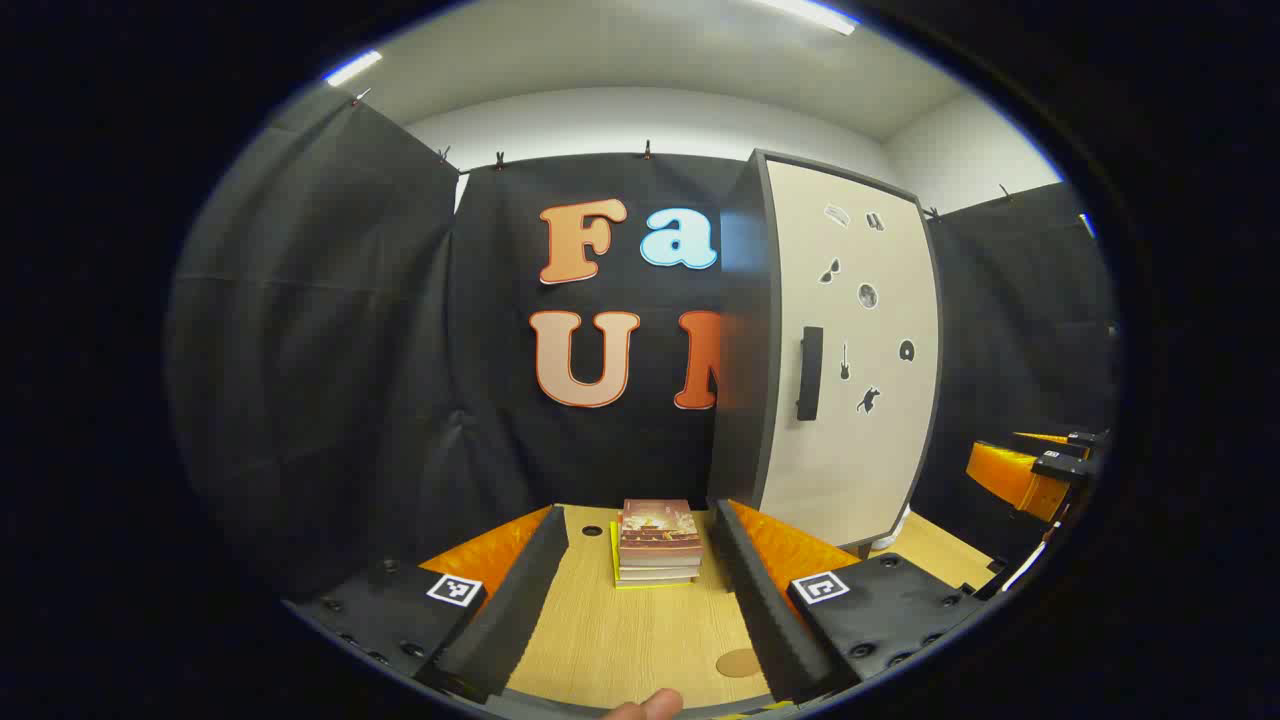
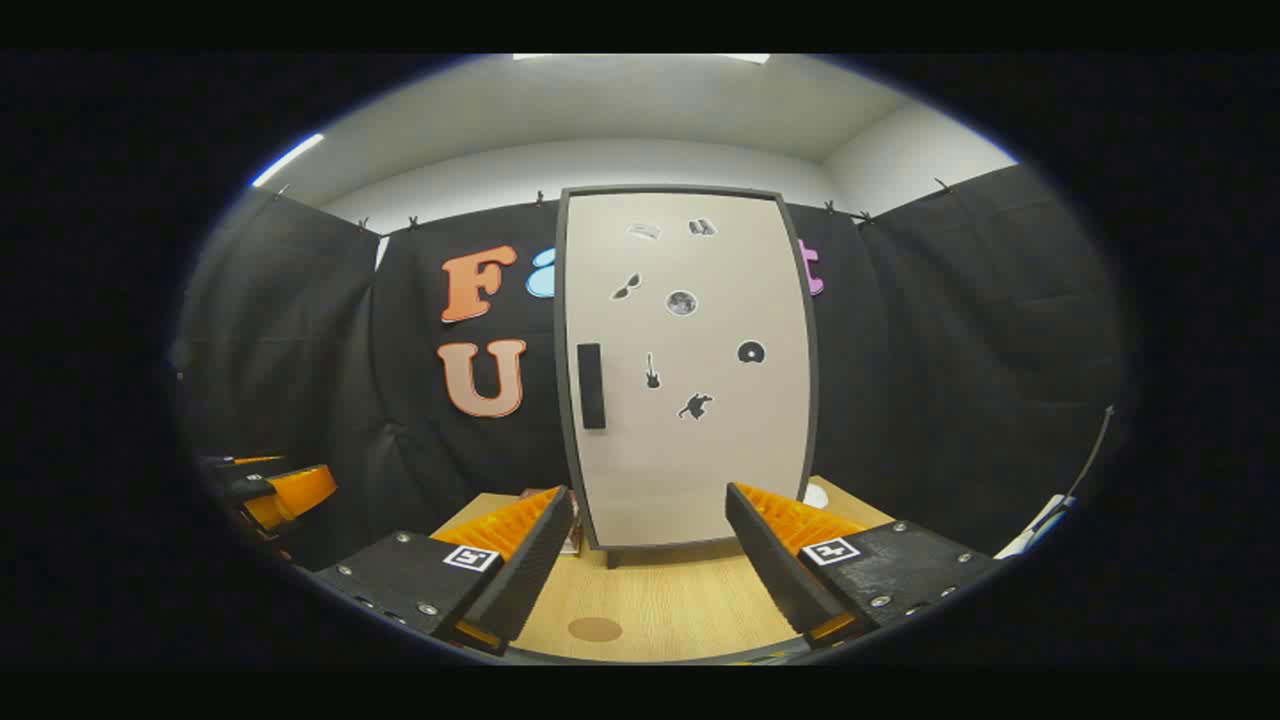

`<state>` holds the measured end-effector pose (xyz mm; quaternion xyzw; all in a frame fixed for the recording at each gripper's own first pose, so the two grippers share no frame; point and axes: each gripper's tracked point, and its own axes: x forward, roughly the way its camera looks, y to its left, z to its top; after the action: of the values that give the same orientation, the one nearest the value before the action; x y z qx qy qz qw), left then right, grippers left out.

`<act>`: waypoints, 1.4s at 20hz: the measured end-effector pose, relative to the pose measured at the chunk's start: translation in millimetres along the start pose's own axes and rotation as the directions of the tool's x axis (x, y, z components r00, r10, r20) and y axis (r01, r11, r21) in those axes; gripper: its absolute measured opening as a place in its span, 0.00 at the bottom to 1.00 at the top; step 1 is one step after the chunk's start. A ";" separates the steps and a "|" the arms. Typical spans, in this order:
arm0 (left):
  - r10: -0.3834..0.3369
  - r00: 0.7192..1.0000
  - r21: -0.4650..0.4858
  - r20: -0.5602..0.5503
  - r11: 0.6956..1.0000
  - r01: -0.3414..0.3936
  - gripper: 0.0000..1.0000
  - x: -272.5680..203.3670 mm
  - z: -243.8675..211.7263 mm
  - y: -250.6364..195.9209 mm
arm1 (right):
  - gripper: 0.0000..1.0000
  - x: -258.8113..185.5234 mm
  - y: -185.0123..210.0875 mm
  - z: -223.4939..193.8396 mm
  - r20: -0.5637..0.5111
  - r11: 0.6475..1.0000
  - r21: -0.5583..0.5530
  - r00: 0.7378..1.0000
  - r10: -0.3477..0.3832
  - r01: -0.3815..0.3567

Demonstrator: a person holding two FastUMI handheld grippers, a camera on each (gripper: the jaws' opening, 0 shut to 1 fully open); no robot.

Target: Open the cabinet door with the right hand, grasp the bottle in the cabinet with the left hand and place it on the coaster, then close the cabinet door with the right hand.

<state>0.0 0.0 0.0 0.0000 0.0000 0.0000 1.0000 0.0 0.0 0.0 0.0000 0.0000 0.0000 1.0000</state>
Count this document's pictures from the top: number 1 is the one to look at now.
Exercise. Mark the grey cabinet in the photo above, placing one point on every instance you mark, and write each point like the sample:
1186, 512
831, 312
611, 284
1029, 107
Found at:
740, 400

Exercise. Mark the beige book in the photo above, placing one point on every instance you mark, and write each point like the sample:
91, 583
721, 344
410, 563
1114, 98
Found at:
655, 572

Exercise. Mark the black backdrop cloth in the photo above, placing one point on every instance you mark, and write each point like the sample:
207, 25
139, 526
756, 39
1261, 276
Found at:
320, 350

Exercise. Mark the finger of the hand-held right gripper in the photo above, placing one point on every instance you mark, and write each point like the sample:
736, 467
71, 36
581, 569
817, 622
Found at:
1090, 438
1005, 475

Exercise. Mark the small white object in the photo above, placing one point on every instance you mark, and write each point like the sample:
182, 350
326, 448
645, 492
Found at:
895, 530

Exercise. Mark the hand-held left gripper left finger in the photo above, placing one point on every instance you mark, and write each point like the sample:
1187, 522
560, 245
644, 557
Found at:
520, 600

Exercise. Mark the yellow edged book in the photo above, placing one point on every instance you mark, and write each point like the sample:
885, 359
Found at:
650, 585

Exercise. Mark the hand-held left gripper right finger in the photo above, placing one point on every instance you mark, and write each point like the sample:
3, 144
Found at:
760, 610

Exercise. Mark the ceiling light strip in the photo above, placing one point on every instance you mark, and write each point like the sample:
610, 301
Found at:
352, 67
805, 14

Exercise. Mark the round brown coaster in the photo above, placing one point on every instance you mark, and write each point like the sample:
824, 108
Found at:
738, 662

